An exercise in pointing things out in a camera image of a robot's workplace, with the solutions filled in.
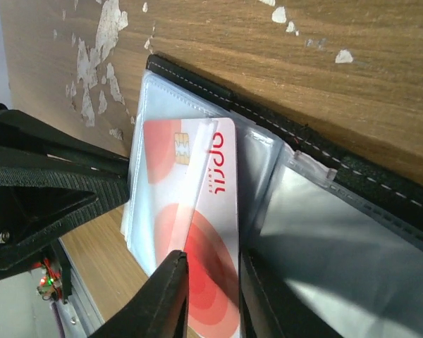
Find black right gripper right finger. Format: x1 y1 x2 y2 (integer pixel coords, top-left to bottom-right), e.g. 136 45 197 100
91 250 189 338

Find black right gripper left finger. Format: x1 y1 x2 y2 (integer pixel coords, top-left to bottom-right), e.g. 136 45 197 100
0 104 130 277

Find white red april card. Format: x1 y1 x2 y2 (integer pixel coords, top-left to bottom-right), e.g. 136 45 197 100
143 118 240 337

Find black leather card holder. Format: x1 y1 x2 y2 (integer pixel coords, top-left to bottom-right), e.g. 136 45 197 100
121 54 423 337

